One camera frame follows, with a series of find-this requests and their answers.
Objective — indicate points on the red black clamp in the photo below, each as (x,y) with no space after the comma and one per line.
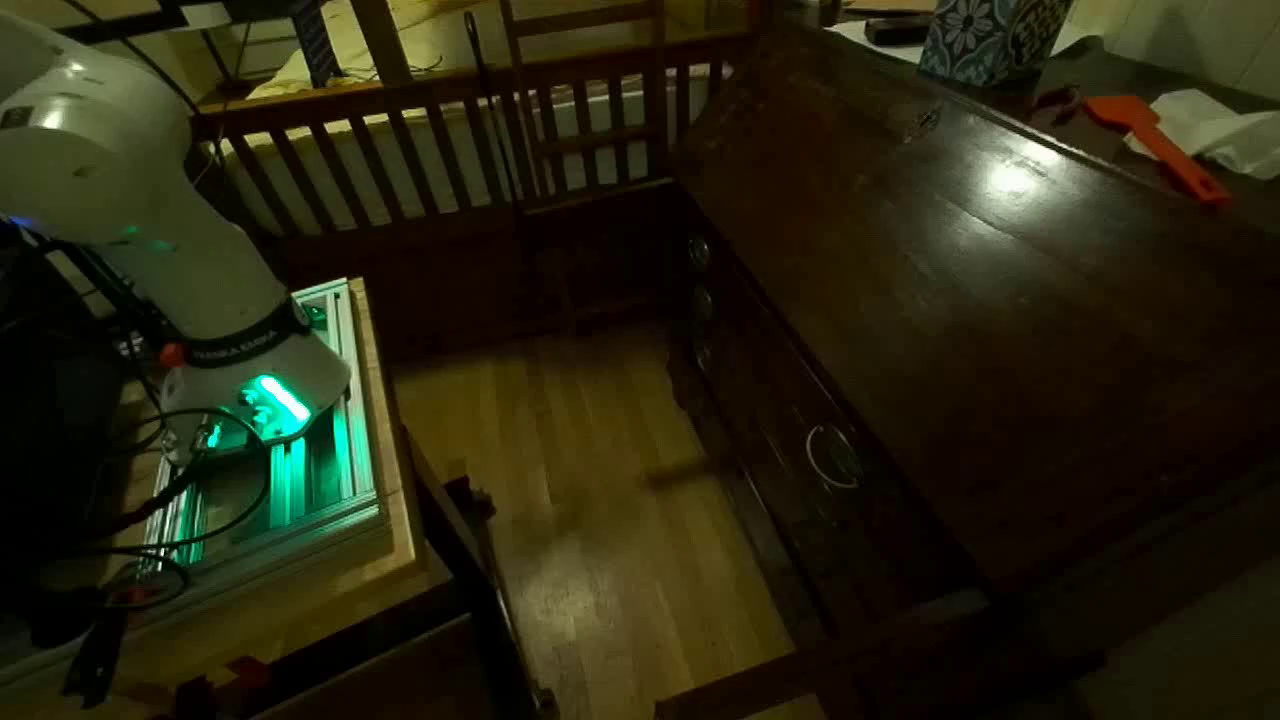
(220,691)

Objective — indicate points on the dark wooden secretary desk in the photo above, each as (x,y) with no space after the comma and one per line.
(1040,335)

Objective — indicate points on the black equipment box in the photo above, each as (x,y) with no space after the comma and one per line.
(52,402)

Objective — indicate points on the white paper sheet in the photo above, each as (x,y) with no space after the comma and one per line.
(851,40)

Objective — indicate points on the wooden chair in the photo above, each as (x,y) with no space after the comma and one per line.
(585,23)

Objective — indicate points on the blue patterned tissue box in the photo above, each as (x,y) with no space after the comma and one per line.
(993,40)

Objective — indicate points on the light wooden robot platform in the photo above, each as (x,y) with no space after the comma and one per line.
(389,533)

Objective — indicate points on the black remote control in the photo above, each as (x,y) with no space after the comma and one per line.
(896,29)

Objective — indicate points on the thin black pole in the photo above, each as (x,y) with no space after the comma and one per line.
(484,107)

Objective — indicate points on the crumpled white tissue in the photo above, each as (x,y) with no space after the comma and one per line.
(1223,126)

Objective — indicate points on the black orange clamp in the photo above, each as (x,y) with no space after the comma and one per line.
(92,652)

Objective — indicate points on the orange plastic scraper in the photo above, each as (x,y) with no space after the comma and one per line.
(1174,160)

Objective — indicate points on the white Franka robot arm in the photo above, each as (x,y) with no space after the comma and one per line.
(107,146)

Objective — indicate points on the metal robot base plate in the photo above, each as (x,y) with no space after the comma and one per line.
(332,467)

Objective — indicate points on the dark wooden table frame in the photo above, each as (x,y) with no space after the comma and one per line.
(455,533)

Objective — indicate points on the dark wooden desk drawer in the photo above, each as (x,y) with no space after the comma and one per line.
(875,524)

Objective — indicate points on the dark wooden spindle railing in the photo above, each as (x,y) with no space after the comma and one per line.
(443,92)

